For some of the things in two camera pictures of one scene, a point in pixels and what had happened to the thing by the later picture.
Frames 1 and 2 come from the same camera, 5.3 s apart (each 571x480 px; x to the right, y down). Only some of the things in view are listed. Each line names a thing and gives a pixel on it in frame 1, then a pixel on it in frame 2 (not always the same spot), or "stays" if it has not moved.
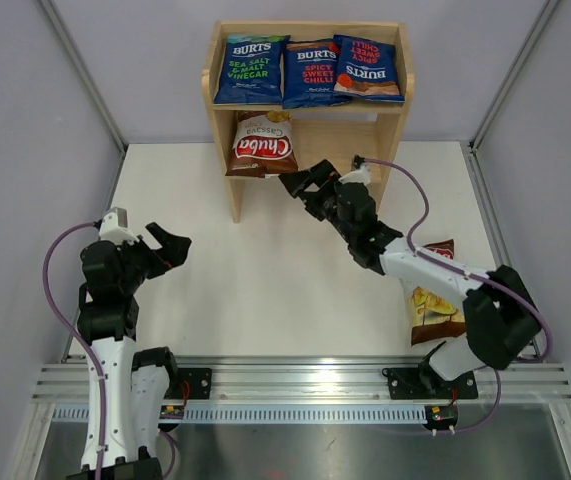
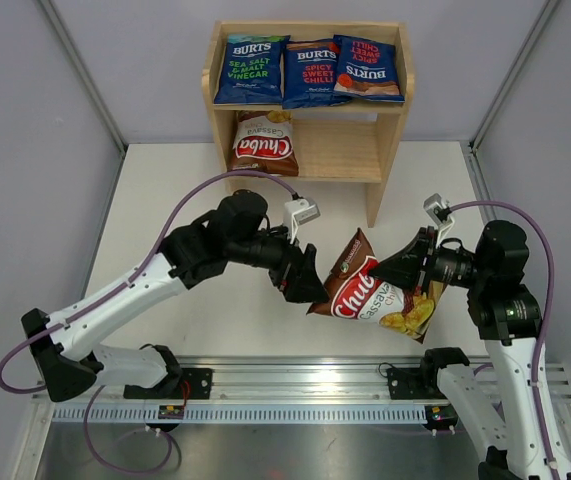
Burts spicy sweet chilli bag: [310, 68] stays
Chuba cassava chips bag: [434, 317] to [354, 294]
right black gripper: [321, 173] to [406, 268]
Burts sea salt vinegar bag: [252, 69] stays
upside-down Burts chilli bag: [367, 68] stays
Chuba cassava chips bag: [263, 144] stays
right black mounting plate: [424, 383] stays
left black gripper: [172, 253] to [296, 274]
